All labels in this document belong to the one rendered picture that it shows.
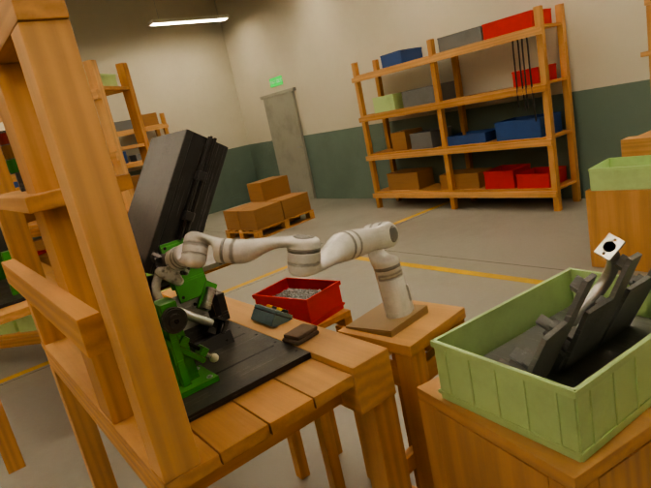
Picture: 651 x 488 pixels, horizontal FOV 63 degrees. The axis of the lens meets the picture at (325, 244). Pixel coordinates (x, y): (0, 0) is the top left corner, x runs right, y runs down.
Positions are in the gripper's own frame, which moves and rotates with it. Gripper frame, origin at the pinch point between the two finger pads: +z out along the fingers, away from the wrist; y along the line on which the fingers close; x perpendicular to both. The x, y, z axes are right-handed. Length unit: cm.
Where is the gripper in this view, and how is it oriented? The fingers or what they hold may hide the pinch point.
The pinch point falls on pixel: (164, 266)
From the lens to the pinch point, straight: 184.8
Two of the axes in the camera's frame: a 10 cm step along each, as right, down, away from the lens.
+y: -7.9, -4.7, -4.0
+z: -5.3, 1.8, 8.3
